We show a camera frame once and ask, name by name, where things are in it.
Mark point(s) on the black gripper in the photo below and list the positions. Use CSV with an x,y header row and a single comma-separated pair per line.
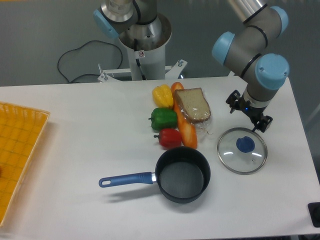
x,y
255,113

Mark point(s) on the bagged toast slice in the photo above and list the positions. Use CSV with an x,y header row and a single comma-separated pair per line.
x,y
194,108

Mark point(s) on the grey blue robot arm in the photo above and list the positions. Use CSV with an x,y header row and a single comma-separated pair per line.
x,y
241,53

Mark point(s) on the glass lid blue knob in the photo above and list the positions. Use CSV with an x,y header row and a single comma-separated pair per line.
x,y
242,151

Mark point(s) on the orange baguette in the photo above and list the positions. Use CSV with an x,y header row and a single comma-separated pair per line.
x,y
186,129

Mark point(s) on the red bell pepper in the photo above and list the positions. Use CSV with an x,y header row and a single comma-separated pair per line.
x,y
169,138

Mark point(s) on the green bell pepper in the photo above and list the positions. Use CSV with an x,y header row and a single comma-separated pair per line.
x,y
163,118

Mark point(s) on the yellow bell pepper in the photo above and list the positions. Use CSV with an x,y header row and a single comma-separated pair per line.
x,y
163,97

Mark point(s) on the dark blue saucepan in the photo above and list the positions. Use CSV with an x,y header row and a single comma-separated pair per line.
x,y
181,173

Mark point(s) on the black corner device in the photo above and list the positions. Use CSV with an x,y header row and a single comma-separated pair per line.
x,y
314,211

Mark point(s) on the yellow plastic basket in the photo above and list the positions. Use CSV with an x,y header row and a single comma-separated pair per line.
x,y
20,130

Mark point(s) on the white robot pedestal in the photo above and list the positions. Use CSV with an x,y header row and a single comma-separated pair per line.
x,y
146,51

